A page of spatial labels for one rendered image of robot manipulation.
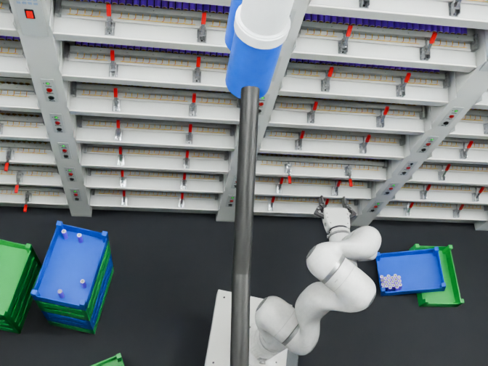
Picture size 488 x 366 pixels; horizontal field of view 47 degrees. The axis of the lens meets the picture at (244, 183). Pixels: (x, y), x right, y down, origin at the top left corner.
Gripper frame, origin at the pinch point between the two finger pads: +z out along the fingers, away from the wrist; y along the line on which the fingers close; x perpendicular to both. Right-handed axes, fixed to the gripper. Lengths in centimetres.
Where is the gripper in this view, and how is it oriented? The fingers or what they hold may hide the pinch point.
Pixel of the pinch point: (332, 199)
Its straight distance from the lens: 227.8
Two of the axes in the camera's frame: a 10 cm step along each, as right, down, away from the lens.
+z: -0.6, -7.7, 6.3
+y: 9.9, 0.5, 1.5
